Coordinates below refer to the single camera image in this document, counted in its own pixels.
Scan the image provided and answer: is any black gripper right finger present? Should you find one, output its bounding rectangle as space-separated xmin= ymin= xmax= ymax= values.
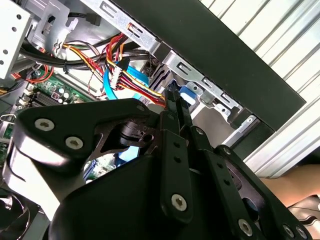
xmin=176 ymin=96 xmax=313 ymax=240

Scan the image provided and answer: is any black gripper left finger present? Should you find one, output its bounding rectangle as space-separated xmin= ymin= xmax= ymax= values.
xmin=12 ymin=88 xmax=195 ymax=225

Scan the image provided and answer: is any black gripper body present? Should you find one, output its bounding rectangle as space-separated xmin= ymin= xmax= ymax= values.
xmin=48 ymin=153 xmax=236 ymax=240

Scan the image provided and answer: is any hard disk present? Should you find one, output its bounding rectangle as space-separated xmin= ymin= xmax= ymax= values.
xmin=166 ymin=83 xmax=198 ymax=107

